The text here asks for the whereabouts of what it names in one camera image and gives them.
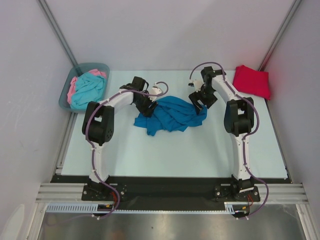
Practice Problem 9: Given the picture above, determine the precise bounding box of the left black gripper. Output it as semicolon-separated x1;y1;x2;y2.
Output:
133;91;158;118

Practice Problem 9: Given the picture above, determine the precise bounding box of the dark blue t shirt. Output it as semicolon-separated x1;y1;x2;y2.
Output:
133;96;208;136

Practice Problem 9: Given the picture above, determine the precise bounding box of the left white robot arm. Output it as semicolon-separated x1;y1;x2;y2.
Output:
82;76;168;200

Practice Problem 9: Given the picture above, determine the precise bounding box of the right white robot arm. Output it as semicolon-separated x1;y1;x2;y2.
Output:
188;66;259;201

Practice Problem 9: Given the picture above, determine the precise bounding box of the folded red t shirt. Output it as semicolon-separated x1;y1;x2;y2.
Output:
233;65;271;100

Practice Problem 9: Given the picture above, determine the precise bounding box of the light blue t shirt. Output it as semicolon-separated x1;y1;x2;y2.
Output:
70;71;107;111

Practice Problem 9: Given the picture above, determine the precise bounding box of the teal plastic basket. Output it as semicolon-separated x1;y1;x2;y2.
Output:
58;62;110;113

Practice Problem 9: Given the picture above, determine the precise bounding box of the pink t shirt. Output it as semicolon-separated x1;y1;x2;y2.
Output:
66;68;107;104

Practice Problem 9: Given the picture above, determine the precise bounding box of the black front mat strip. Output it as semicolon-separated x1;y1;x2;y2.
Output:
50;175;291;212

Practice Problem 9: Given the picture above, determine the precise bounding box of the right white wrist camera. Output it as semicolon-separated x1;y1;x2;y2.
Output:
188;79;204;92

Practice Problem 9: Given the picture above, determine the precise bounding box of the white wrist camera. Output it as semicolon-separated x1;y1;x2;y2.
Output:
188;79;204;92
149;82;163;97

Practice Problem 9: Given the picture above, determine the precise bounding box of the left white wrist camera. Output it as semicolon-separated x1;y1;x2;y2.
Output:
149;82;163;97

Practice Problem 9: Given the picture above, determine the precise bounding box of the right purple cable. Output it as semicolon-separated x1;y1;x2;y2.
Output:
189;61;270;220

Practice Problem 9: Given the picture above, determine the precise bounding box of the purple cable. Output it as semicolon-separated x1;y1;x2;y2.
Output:
189;61;270;220
84;81;170;221

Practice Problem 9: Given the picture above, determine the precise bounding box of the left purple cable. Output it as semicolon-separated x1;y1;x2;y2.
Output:
84;81;170;221

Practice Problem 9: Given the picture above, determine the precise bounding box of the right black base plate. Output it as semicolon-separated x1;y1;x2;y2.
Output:
213;184;261;202

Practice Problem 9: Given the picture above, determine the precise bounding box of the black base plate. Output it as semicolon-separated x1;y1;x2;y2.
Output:
213;184;261;202
81;182;128;202

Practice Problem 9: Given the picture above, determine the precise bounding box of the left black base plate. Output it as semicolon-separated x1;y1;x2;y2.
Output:
81;182;128;202

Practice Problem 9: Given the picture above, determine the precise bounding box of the right slotted cable duct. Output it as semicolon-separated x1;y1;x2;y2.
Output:
224;202;250;214

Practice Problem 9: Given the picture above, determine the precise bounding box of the slotted cable duct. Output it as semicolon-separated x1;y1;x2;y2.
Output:
46;203;114;213
224;202;250;214

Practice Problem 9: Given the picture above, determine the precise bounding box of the aluminium front rail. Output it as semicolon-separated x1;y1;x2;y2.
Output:
36;183;309;204

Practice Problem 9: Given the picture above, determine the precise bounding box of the left slotted cable duct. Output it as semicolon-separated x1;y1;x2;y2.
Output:
46;203;114;213

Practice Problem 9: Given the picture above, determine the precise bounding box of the left aluminium corner post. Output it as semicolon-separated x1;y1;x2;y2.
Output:
36;0;78;66

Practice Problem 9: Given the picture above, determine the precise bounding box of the aluminium corner post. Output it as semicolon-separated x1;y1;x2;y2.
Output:
36;0;78;66
257;0;304;71

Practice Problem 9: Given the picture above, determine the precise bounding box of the right aluminium corner post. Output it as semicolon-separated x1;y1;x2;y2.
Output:
257;0;304;71

